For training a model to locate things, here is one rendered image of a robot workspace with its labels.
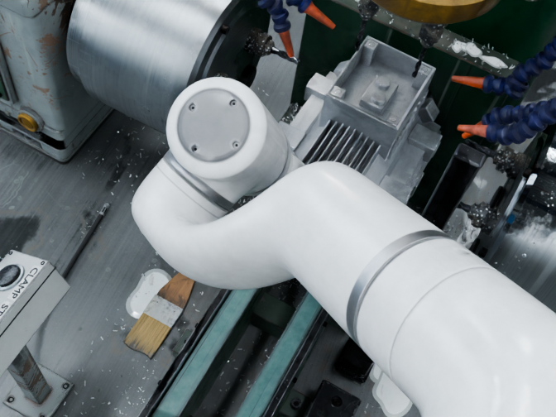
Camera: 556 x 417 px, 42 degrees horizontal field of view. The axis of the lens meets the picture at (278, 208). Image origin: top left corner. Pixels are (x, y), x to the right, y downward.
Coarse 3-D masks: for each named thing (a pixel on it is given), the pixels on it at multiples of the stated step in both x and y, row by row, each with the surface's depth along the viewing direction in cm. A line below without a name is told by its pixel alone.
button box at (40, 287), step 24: (0, 264) 84; (24, 264) 83; (48, 264) 82; (0, 288) 81; (24, 288) 80; (48, 288) 82; (0, 312) 78; (24, 312) 80; (48, 312) 83; (0, 336) 78; (24, 336) 80; (0, 360) 78
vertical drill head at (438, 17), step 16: (368, 0) 79; (384, 0) 75; (400, 0) 74; (416, 0) 73; (432, 0) 73; (448, 0) 73; (464, 0) 73; (480, 0) 74; (496, 0) 76; (368, 16) 82; (400, 16) 76; (416, 16) 74; (432, 16) 74; (448, 16) 74; (464, 16) 75; (432, 32) 79; (416, 64) 84
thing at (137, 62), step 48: (96, 0) 94; (144, 0) 93; (192, 0) 93; (240, 0) 95; (96, 48) 96; (144, 48) 94; (192, 48) 92; (240, 48) 102; (96, 96) 104; (144, 96) 97
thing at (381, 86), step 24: (360, 48) 94; (384, 48) 95; (360, 72) 96; (384, 72) 96; (408, 72) 96; (432, 72) 93; (336, 96) 90; (360, 96) 94; (384, 96) 92; (408, 96) 95; (336, 120) 92; (360, 120) 90; (384, 120) 92; (408, 120) 93; (384, 144) 91
